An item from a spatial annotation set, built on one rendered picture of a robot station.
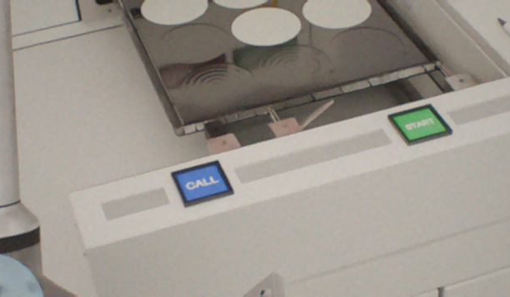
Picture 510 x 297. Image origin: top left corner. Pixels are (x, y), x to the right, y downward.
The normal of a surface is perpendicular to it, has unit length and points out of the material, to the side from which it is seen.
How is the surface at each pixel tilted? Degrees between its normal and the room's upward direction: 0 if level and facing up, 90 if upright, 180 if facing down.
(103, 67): 0
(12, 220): 41
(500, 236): 90
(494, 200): 90
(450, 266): 90
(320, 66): 0
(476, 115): 0
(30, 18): 90
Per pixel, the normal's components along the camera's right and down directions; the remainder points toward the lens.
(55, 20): 0.32, 0.59
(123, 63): -0.06, -0.77
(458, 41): -0.94, 0.25
